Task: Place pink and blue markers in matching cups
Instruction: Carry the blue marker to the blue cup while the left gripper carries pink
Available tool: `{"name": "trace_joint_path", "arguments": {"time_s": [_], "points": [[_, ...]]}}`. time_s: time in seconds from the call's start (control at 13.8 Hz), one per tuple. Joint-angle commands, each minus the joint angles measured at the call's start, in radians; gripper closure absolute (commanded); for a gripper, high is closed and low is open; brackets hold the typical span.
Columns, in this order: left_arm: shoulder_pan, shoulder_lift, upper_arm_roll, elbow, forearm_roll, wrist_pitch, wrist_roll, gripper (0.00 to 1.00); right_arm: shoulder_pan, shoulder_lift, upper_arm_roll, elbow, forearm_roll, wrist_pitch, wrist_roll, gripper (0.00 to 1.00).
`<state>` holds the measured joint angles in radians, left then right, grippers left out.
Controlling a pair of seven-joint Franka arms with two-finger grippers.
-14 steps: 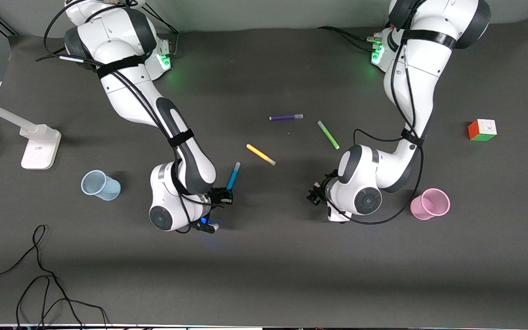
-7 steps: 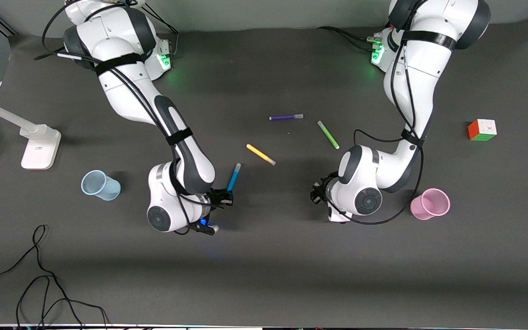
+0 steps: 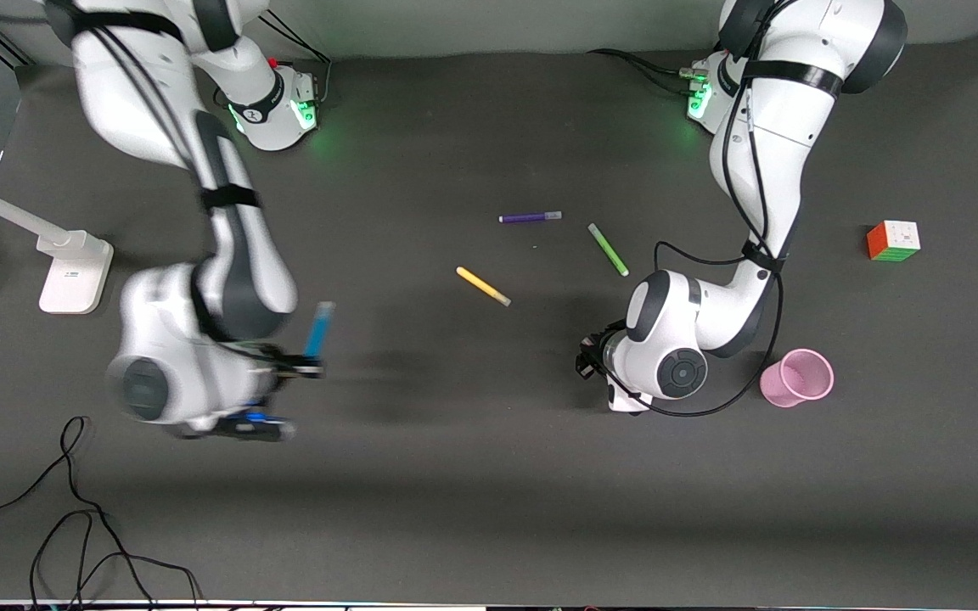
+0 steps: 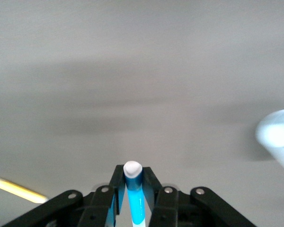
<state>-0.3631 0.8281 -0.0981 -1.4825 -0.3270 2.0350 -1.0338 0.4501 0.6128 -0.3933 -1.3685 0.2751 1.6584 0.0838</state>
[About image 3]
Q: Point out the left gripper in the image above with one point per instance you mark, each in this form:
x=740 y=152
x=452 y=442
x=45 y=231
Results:
x=591 y=357

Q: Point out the blue marker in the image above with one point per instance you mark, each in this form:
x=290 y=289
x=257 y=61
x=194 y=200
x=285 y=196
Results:
x=318 y=331

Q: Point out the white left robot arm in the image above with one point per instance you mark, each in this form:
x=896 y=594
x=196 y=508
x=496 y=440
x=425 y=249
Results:
x=795 y=127

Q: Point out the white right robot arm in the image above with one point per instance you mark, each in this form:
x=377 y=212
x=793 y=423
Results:
x=234 y=255

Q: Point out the green marker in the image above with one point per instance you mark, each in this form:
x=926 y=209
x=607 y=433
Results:
x=608 y=249

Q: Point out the pink plastic cup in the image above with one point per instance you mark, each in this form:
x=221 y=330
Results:
x=799 y=379

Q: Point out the yellow marker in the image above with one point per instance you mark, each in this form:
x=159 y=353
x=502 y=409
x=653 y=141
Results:
x=483 y=286

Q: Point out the purple marker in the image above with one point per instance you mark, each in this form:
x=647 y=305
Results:
x=530 y=217

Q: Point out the colourful puzzle cube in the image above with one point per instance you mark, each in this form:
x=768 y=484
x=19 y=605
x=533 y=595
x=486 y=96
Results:
x=894 y=242

